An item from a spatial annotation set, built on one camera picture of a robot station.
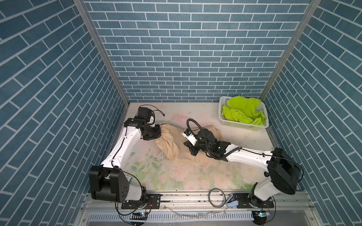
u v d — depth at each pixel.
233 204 0.72
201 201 0.75
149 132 0.68
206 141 0.63
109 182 0.41
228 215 0.71
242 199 0.73
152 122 0.73
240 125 1.00
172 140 0.85
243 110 1.09
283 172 0.44
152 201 0.74
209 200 0.74
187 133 0.70
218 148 0.63
